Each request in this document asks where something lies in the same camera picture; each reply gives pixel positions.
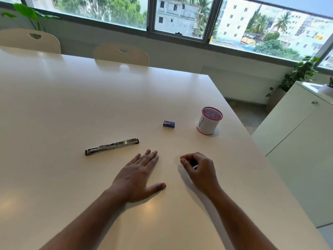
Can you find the cream chair with oval cutout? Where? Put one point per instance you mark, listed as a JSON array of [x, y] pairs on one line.
[[28, 41], [122, 55]]

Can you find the white cup with red rim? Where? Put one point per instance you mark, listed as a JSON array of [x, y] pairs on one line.
[[209, 121]]

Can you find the person's left hand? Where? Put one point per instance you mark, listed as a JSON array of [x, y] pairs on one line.
[[135, 180]]

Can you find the blue staple box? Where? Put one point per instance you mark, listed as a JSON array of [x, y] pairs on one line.
[[169, 124]]

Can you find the bushy green potted plant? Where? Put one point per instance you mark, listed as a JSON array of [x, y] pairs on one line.
[[296, 76]]

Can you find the person's right hand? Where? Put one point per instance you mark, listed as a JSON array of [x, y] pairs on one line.
[[203, 174]]

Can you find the white cabinet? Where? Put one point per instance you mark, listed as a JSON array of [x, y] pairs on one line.
[[299, 143]]

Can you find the person's right fingers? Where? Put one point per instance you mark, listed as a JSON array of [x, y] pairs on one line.
[[187, 161]]

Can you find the person's right forearm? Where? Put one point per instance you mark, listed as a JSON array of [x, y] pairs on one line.
[[234, 221]]

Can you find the black and silver stapler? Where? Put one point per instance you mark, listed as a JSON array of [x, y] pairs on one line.
[[112, 146]]

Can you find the person's left forearm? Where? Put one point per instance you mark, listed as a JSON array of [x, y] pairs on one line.
[[88, 221]]

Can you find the grey window frame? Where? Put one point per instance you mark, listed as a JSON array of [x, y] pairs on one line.
[[182, 33]]

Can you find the large-leaf green plant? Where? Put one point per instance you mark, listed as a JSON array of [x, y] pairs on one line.
[[27, 15]]

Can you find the person's left thumb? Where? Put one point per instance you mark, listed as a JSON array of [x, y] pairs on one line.
[[155, 188]]

